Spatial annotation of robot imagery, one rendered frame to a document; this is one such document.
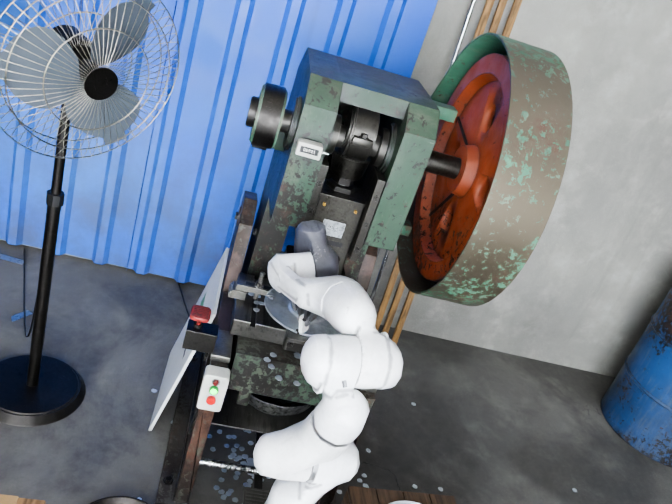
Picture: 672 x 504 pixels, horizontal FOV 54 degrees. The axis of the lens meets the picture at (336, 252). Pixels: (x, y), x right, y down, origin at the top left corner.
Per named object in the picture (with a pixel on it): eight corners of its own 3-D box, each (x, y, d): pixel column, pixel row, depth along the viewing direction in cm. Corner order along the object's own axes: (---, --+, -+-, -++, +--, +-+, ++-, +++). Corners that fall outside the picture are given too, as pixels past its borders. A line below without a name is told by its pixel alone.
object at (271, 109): (284, 174, 195) (305, 102, 185) (246, 164, 193) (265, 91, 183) (285, 149, 215) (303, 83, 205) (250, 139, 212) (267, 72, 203)
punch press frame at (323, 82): (318, 486, 234) (461, 133, 176) (197, 465, 226) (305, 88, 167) (311, 351, 304) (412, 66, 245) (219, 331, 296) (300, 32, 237)
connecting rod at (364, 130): (355, 226, 203) (392, 121, 188) (317, 216, 201) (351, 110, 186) (350, 198, 222) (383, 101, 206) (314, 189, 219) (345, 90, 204)
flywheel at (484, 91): (483, 115, 252) (451, 300, 240) (434, 100, 248) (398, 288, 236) (598, 31, 182) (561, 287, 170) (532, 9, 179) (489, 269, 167)
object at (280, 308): (277, 276, 227) (277, 274, 227) (356, 305, 226) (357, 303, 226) (253, 317, 201) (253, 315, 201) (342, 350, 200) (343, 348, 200)
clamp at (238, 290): (276, 307, 224) (284, 282, 220) (227, 296, 221) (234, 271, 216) (276, 298, 229) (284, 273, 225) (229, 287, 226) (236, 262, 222)
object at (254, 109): (451, 205, 204) (474, 153, 196) (239, 148, 191) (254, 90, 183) (440, 181, 219) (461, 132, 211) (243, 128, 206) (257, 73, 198)
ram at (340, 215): (339, 288, 210) (369, 205, 198) (294, 277, 208) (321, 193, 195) (336, 261, 226) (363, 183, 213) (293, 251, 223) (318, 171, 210)
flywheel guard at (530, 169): (482, 360, 192) (617, 89, 156) (390, 340, 187) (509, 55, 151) (420, 212, 283) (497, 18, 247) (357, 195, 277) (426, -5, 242)
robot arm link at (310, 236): (303, 297, 172) (341, 293, 174) (306, 260, 163) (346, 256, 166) (289, 251, 185) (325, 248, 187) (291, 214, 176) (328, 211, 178)
